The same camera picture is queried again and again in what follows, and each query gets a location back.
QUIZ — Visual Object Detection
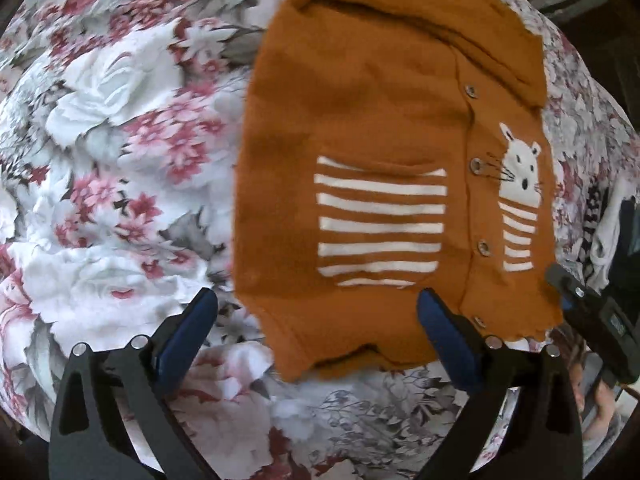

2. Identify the black white striped cloth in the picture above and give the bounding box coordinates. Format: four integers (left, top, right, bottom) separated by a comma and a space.
579, 176, 636, 292

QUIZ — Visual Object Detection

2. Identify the orange baby garment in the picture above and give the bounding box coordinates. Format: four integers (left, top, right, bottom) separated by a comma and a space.
233, 0, 562, 382

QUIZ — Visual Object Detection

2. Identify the floral bed sheet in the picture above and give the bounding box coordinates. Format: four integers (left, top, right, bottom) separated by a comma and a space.
1, 0, 639, 479

